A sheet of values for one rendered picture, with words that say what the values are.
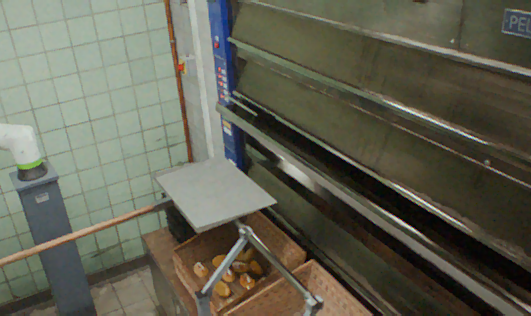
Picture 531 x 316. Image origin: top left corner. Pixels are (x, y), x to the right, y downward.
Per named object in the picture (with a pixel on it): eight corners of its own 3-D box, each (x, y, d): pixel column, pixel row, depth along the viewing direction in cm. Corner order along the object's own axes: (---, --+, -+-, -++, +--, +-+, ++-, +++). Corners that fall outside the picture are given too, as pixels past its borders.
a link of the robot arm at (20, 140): (26, 155, 269) (15, 120, 260) (48, 159, 262) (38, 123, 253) (6, 166, 259) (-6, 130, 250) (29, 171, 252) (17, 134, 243)
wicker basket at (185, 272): (253, 242, 302) (249, 200, 288) (310, 298, 257) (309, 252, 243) (173, 273, 284) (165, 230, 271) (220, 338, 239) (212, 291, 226)
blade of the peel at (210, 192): (197, 233, 209) (196, 228, 207) (153, 178, 253) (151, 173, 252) (277, 202, 220) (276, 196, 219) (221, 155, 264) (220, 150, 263)
